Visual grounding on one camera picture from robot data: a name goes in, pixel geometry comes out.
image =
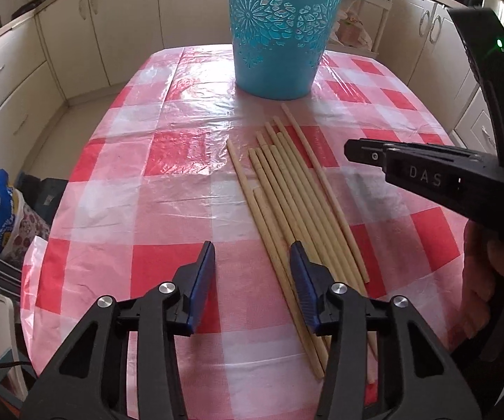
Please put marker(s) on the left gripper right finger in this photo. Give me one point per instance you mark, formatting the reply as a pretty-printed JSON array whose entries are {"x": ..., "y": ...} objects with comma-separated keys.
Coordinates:
[{"x": 385, "y": 361}]

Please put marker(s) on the bamboo chopstick short left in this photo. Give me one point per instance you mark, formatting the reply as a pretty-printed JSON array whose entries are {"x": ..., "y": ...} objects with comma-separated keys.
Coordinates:
[{"x": 274, "y": 236}]

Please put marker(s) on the cream kitchen cabinets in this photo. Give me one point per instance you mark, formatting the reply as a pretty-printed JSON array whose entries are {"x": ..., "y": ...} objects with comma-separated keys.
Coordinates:
[{"x": 72, "y": 48}]

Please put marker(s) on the white rolling storage cart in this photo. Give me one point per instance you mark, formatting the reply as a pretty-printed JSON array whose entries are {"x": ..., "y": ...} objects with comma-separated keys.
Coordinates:
[{"x": 359, "y": 26}]

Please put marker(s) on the red checkered plastic tablecloth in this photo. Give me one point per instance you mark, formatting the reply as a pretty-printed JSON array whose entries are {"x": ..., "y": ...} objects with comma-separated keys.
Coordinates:
[{"x": 155, "y": 182}]

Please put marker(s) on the right hand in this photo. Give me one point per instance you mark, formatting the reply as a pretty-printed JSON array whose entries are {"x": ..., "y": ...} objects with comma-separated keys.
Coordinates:
[{"x": 483, "y": 259}]

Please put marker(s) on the blue perforated plastic basket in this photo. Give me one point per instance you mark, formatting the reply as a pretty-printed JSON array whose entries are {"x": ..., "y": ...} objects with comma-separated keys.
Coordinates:
[{"x": 278, "y": 44}]

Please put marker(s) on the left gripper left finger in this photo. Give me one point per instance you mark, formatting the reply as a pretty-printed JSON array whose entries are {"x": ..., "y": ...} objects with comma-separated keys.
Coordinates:
[{"x": 87, "y": 376}]

